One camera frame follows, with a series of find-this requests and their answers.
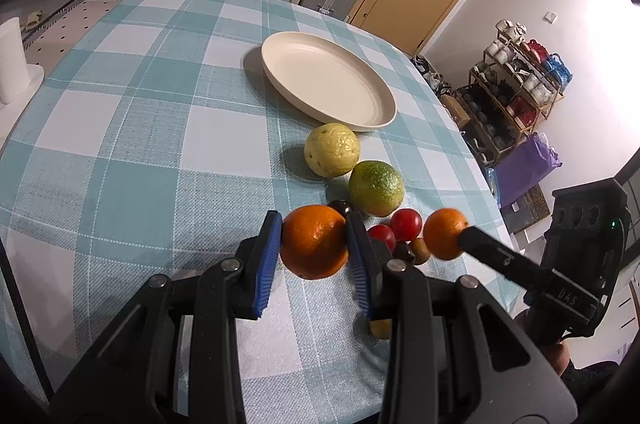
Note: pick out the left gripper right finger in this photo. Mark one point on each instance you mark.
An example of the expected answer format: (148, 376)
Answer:
(391, 289)

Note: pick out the cream oval plate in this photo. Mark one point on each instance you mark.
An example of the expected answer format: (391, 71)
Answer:
(327, 82)

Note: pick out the yellow guava fruit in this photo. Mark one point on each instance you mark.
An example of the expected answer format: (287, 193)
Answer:
(332, 150)

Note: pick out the green yellow citrus fruit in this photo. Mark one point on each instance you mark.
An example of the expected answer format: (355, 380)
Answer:
(376, 188)

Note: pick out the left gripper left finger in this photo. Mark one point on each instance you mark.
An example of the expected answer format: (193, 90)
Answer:
(235, 288)

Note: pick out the purple bag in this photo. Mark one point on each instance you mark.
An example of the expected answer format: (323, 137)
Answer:
(525, 167)

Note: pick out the yellow brown small fruit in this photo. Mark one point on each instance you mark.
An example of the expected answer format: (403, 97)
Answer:
(420, 251)

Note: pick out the large orange mandarin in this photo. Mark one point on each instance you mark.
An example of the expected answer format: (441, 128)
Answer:
(313, 244)

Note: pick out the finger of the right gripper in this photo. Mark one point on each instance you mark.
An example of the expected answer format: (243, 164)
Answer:
(550, 292)

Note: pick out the wooden tea set shelf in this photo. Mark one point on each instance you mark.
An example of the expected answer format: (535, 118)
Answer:
(510, 91)

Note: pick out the white paper towel roll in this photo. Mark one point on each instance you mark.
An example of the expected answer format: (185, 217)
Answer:
(16, 75)

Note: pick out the red cherry tomato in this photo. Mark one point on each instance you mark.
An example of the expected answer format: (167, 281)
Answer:
(406, 224)
(385, 234)

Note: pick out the dark purple cherry tomato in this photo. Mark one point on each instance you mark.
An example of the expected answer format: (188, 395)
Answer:
(342, 207)

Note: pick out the dotted floor rug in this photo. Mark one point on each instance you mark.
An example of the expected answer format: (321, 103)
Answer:
(57, 35)

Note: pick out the small orange mandarin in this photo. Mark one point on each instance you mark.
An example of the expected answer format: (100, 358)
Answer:
(441, 232)

